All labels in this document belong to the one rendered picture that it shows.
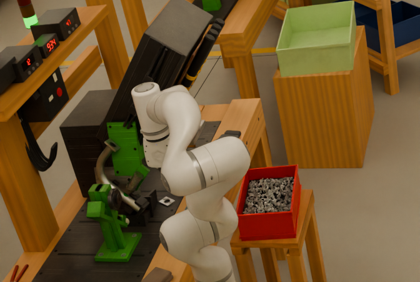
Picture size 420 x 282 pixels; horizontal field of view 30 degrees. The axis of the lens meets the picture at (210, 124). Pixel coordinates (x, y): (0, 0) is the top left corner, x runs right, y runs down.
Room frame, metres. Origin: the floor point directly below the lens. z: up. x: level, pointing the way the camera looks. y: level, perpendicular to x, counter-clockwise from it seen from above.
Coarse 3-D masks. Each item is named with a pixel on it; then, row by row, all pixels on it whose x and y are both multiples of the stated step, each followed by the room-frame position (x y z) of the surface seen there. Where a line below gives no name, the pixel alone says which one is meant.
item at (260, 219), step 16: (256, 176) 2.63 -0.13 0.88; (272, 176) 2.61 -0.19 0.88; (288, 176) 2.59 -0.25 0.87; (240, 192) 2.49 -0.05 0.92; (256, 192) 2.54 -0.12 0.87; (272, 192) 2.49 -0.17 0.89; (288, 192) 2.47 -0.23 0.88; (240, 208) 2.42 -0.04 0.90; (256, 208) 2.41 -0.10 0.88; (272, 208) 2.39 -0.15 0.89; (288, 208) 2.38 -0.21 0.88; (240, 224) 2.35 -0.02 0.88; (256, 224) 2.33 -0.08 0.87; (272, 224) 2.31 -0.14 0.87; (288, 224) 2.30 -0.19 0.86; (256, 240) 2.33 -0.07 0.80
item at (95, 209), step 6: (90, 204) 2.29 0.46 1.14; (96, 204) 2.28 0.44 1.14; (102, 204) 2.28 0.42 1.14; (90, 210) 2.28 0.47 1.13; (96, 210) 2.27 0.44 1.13; (102, 210) 2.27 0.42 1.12; (114, 210) 2.36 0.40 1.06; (90, 216) 2.26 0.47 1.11; (96, 216) 2.25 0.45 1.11; (102, 216) 2.26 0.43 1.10; (108, 216) 2.29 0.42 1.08; (120, 216) 2.40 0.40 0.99; (120, 222) 2.35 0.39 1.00
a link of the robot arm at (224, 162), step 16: (208, 144) 1.67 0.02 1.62; (224, 144) 1.66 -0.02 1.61; (240, 144) 1.66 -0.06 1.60; (208, 160) 1.62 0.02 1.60; (224, 160) 1.63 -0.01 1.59; (240, 160) 1.64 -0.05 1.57; (208, 176) 1.61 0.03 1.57; (224, 176) 1.62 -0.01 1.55; (240, 176) 1.66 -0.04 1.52; (208, 192) 1.69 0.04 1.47; (224, 192) 1.68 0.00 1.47; (192, 208) 1.72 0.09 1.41; (208, 208) 1.70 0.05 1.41; (224, 208) 1.80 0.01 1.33; (224, 224) 1.81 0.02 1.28
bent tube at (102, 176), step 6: (108, 144) 2.56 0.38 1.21; (114, 144) 2.58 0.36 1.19; (108, 150) 2.56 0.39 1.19; (114, 150) 2.54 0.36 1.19; (102, 156) 2.56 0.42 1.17; (108, 156) 2.57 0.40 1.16; (102, 162) 2.56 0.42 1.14; (96, 168) 2.57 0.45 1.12; (102, 168) 2.57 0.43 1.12; (102, 174) 2.56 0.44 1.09; (102, 180) 2.55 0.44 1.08; (108, 180) 2.55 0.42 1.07; (114, 186) 2.53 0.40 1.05; (120, 192) 2.51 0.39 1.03; (126, 198) 2.50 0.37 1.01; (132, 204) 2.48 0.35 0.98; (138, 210) 2.46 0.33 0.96
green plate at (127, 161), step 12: (108, 132) 2.61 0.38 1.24; (120, 132) 2.59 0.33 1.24; (132, 132) 2.57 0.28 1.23; (120, 144) 2.58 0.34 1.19; (132, 144) 2.56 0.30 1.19; (120, 156) 2.57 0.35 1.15; (132, 156) 2.55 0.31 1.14; (144, 156) 2.60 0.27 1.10; (120, 168) 2.56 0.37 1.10; (132, 168) 2.54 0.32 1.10
